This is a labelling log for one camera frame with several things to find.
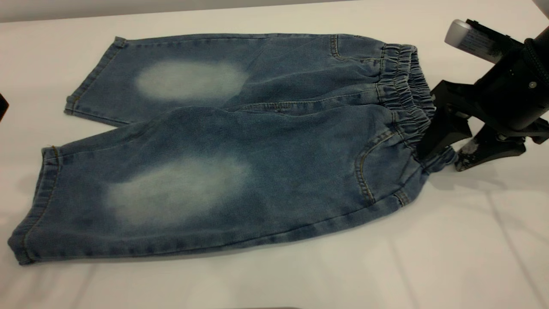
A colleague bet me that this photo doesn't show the blue denim pants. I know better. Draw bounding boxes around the blue denim pants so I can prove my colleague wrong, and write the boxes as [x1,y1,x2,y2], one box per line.
[8,33,459,266]

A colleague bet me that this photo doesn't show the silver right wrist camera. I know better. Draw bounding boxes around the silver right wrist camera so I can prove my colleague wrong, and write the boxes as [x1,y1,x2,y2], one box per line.
[445,19,511,61]

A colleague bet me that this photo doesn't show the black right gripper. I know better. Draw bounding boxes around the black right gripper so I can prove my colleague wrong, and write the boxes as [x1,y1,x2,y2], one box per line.
[415,27,549,173]

